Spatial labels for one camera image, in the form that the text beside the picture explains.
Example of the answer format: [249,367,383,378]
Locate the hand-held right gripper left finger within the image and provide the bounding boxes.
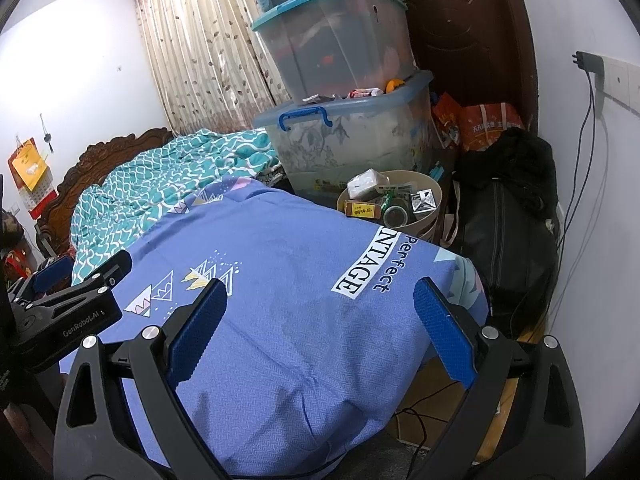
[53,278,231,480]

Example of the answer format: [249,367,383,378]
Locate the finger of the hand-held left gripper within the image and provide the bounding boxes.
[31,257,77,292]
[22,250,133,306]

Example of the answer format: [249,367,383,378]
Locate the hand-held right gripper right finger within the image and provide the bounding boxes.
[410,277,587,480]

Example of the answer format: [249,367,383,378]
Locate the beige waste bin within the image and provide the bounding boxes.
[336,170,443,248]

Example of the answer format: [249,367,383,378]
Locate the clear plastic bottle green label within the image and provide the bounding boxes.
[382,195,412,228]

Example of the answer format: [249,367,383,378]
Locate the black and white small box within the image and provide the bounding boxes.
[409,188,441,216]

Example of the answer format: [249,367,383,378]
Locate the yellow and brown small box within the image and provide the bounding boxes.
[344,200,381,218]

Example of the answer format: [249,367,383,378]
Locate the white tissue pack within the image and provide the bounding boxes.
[346,168,391,200]

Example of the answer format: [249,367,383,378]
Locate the red box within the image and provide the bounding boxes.
[2,247,31,281]

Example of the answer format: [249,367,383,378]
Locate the teal patterned blanket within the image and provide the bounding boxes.
[70,128,281,286]

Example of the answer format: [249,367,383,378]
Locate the black duffel bag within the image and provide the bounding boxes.
[452,127,561,333]

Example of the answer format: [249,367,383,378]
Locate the purple t-shirt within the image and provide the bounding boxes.
[59,175,488,478]

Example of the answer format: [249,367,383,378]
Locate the carved wooden headboard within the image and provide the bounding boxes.
[35,127,175,261]

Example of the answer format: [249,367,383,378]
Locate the hanging keys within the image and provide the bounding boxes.
[40,112,55,153]

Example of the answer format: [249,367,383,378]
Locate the orange printed gift bag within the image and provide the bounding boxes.
[431,91,463,150]

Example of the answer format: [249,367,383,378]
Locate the orange shopping bag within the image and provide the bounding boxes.
[457,102,526,153]

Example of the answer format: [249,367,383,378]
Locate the floral beige curtain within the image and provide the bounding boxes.
[131,0,296,136]

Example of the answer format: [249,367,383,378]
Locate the brown wooden door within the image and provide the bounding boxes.
[385,0,541,131]

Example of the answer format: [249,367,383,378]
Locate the clear storage box teal lid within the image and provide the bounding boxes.
[251,0,418,101]

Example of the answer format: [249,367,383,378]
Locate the black floor cable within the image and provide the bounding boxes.
[320,385,466,480]

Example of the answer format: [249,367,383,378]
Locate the red and yellow wall calendar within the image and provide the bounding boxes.
[7,137,56,220]

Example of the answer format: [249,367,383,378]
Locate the clear storage box blue handle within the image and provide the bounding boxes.
[252,70,443,196]

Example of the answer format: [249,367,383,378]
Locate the black power cable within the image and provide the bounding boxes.
[547,70,612,281]

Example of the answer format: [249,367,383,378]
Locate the black wall plug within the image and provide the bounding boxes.
[572,51,603,73]

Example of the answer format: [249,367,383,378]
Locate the white wall socket plate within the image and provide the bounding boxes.
[597,57,640,111]

